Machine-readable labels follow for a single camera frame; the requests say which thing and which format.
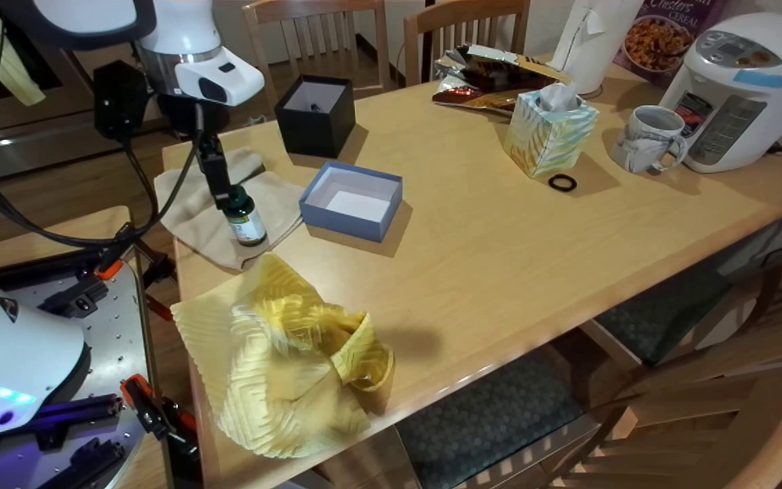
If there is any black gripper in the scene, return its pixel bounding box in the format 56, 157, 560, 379
158, 95, 231, 210

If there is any green cap small bottle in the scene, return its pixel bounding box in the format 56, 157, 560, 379
222, 185, 267, 248

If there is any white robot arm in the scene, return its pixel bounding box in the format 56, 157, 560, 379
0, 0, 264, 435

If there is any black open box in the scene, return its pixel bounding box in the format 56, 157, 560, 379
275, 75, 355, 157

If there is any blue open box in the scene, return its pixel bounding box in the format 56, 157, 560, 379
299, 161, 401, 241

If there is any patterned tissue box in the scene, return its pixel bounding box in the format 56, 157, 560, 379
506, 81, 601, 177

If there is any cereal box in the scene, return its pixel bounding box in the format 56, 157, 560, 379
617, 0, 727, 83

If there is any beige folded cloth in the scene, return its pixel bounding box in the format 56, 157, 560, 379
154, 150, 305, 269

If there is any wooden chair far left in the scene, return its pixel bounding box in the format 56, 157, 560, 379
241, 0, 394, 112

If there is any wooden chair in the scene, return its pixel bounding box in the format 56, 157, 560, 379
241, 0, 394, 112
401, 0, 530, 83

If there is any orange black clamp upper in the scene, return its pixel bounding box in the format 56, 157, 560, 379
41, 226, 139, 318

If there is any orange black clamp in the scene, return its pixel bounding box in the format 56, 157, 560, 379
41, 226, 139, 318
120, 374, 198, 457

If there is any yellow crumpled cloth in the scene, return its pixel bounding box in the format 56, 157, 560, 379
218, 256, 394, 458

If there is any wooden chair far right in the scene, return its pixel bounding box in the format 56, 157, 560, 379
401, 0, 530, 83

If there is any orange black clamp lower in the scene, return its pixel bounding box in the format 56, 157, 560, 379
120, 374, 198, 457

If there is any pile of snack packets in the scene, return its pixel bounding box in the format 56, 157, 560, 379
431, 44, 561, 116

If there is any metal robot mounting plate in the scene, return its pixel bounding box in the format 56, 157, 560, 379
0, 263, 149, 489

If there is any white paper towel roll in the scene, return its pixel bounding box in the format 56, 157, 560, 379
552, 0, 644, 95

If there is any white mug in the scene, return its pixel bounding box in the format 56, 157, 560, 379
617, 106, 688, 174

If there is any white rice cooker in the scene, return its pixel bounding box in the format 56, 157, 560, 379
663, 10, 782, 174

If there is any wooden chair cushioned near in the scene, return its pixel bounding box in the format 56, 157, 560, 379
398, 241, 782, 489

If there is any wooden chair foreground right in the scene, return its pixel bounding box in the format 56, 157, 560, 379
540, 364, 782, 489

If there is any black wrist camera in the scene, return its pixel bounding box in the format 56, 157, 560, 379
92, 60, 149, 140

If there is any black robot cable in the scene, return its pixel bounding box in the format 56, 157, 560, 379
0, 44, 203, 256

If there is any black rubber ring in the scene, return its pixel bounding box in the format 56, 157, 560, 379
545, 172, 582, 196

